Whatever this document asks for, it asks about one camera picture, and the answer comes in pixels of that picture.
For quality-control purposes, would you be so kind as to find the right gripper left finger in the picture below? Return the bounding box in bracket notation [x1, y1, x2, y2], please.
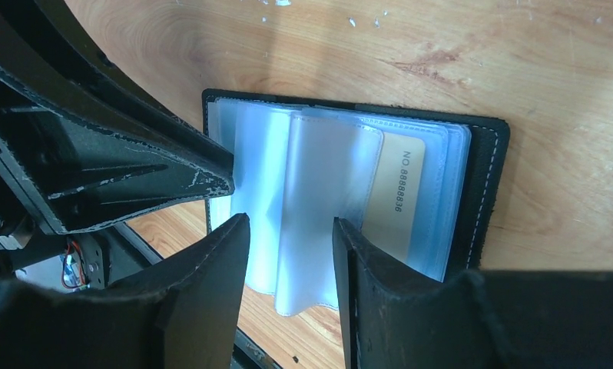
[0, 214, 250, 368]

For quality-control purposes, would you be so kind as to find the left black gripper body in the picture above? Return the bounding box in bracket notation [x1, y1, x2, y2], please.
[0, 111, 58, 278]

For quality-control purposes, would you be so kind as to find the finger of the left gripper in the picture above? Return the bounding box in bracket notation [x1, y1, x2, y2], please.
[0, 1, 225, 153]
[0, 54, 234, 234]

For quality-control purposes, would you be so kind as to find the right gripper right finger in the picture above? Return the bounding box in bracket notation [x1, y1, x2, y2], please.
[332, 218, 613, 368]

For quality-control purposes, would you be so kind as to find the black card holder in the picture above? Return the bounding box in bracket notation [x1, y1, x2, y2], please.
[202, 88, 511, 316]

